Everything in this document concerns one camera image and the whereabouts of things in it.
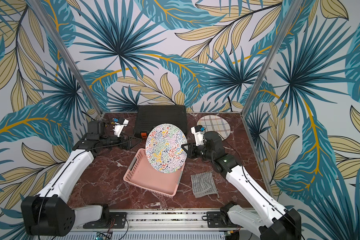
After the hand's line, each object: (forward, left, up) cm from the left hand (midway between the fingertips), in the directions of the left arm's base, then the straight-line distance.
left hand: (135, 140), depth 76 cm
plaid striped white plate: (+31, -48, -22) cm, 61 cm away
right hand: (-4, -24, +2) cm, 24 cm away
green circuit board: (-40, +14, -25) cm, 49 cm away
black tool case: (+32, 0, -17) cm, 36 cm away
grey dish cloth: (-15, -36, -19) cm, 44 cm away
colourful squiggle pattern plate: (-3, -14, -3) cm, 15 cm away
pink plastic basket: (-8, +1, -24) cm, 25 cm away
